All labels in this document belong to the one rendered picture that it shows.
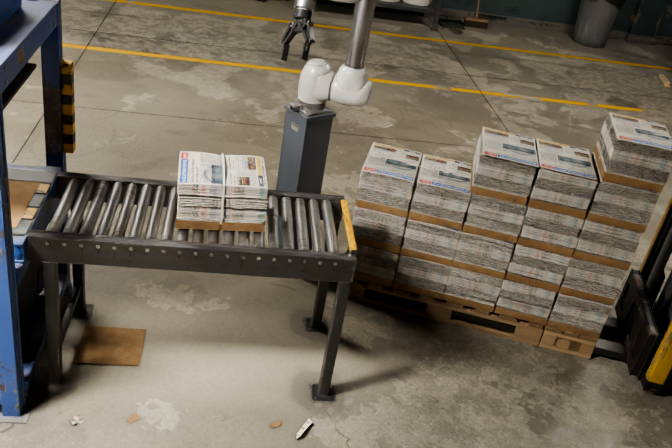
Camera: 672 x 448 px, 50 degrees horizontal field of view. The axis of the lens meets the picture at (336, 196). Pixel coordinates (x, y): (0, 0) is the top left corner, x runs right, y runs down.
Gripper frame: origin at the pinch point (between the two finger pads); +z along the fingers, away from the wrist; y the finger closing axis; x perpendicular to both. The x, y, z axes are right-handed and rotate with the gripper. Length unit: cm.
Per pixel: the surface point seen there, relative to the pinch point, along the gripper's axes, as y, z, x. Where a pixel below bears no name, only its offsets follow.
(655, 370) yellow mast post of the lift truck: -93, 108, -199
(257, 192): 1, 59, 4
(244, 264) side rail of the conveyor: 1, 90, 3
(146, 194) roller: 55, 70, 25
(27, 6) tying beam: 72, 3, 86
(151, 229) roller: 30, 83, 33
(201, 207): 16, 70, 20
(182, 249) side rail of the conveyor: 13, 88, 26
